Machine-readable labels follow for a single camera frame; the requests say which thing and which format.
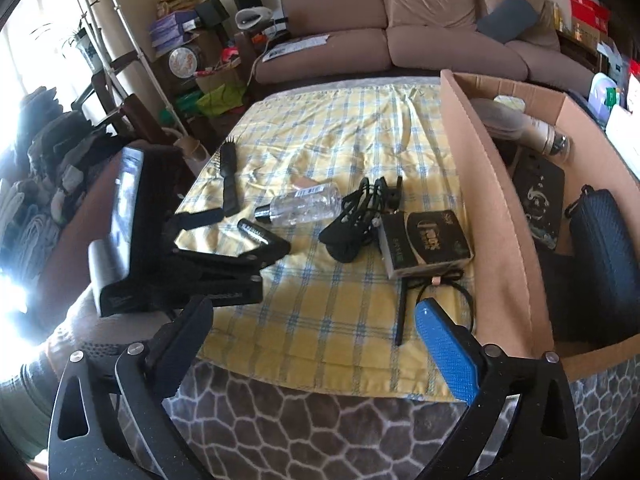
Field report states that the black men's tube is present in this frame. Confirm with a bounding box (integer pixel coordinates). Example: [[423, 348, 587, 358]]
[[236, 219, 272, 245]]

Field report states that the black hairbrush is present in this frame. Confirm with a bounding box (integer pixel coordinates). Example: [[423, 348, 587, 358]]
[[219, 141, 241, 217]]

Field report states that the black phone wave case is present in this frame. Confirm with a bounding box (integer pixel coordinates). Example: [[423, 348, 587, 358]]
[[512, 150, 565, 250]]

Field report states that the clear plastic spray bottle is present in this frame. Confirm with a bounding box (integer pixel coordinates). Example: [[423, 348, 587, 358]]
[[254, 182, 342, 226]]

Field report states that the brown cardboard box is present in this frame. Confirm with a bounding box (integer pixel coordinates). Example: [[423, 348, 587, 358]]
[[439, 68, 640, 384]]

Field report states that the black hair clip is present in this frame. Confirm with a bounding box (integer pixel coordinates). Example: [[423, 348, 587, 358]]
[[378, 176, 402, 211]]

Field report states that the yellow-green bag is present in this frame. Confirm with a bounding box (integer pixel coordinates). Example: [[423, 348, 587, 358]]
[[196, 82, 246, 118]]

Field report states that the small dark printed box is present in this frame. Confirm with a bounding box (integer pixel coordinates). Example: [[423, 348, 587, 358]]
[[378, 209, 473, 280]]

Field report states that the dark blue zip case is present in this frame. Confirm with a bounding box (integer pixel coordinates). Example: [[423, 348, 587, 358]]
[[565, 184, 639, 347]]

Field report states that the white paper on sofa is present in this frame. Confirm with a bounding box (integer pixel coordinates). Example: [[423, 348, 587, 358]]
[[262, 35, 330, 62]]

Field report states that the pink-brown sofa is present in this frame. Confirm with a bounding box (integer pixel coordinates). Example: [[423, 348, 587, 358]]
[[255, 0, 593, 96]]

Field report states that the pale yellow pouch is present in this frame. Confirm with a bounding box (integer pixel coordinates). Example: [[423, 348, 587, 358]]
[[494, 94, 526, 113]]

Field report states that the beige pump bottle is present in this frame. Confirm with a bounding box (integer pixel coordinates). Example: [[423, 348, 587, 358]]
[[520, 115, 572, 160]]

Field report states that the blue-grey cushion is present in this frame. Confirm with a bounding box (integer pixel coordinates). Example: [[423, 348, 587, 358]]
[[476, 0, 539, 44]]

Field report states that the red box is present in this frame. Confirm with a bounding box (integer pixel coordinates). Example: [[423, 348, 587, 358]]
[[570, 0, 611, 35]]

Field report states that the black thin cable loop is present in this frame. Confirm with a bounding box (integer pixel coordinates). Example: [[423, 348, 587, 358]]
[[401, 266, 475, 334]]

